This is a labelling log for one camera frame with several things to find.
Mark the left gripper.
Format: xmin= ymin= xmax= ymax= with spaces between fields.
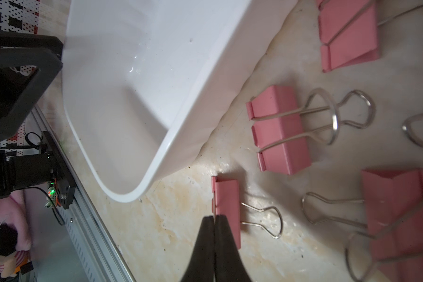
xmin=0 ymin=31 xmax=63 ymax=142

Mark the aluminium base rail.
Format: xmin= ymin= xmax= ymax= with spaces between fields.
xmin=20 ymin=105 xmax=136 ymax=282

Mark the pink plush toy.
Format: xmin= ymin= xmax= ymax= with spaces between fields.
xmin=0 ymin=191 xmax=32 ymax=278

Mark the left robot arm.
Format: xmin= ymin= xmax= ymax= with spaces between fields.
xmin=0 ymin=31 xmax=77 ymax=209

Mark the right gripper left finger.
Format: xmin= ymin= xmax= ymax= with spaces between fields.
xmin=181 ymin=216 xmax=215 ymax=282

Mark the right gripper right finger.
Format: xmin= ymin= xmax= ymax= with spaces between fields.
xmin=215 ymin=215 xmax=251 ymax=282

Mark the white plastic storage box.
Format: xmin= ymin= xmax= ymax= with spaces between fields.
xmin=62 ymin=1 xmax=296 ymax=203

